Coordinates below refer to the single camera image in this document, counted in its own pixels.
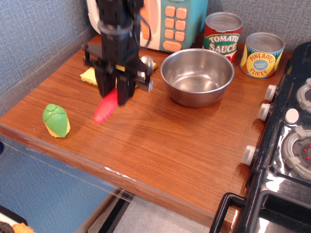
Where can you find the toy microwave oven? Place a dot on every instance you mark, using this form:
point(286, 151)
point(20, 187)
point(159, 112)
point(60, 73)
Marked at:
point(168, 25)

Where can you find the pineapple slices can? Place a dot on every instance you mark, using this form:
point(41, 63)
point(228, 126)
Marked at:
point(261, 55)

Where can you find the white lower stove knob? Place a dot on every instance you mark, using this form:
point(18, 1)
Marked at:
point(248, 155)

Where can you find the black toy stove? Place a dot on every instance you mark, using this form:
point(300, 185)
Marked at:
point(278, 187)

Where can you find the red handled metal spoon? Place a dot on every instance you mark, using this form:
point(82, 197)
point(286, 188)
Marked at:
point(110, 101)

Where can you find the white middle stove knob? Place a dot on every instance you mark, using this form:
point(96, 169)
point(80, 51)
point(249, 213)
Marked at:
point(263, 111)

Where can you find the green yellow toy corn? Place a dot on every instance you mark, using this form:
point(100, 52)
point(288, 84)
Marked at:
point(56, 121)

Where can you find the black oven door handle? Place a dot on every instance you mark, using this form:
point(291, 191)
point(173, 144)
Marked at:
point(228, 199)

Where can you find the white upper stove knob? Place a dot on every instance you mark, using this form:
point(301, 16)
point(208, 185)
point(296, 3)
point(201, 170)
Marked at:
point(270, 92)

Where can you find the white stove knob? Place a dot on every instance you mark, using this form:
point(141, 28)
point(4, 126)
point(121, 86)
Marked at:
point(248, 155)
point(263, 111)
point(270, 92)

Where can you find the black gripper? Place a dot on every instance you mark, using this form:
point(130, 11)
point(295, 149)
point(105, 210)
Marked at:
point(116, 61)

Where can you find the orange fuzzy object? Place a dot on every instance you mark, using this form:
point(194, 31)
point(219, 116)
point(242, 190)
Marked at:
point(22, 228)

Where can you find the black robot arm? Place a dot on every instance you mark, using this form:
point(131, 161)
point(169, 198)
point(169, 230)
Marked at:
point(119, 12)

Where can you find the stainless steel bowl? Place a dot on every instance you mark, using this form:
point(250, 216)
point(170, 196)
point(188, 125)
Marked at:
point(196, 78)

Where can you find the tomato sauce can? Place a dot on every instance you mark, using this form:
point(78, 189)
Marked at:
point(222, 34)

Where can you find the yellow folded cloth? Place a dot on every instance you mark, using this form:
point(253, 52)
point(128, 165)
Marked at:
point(89, 75)

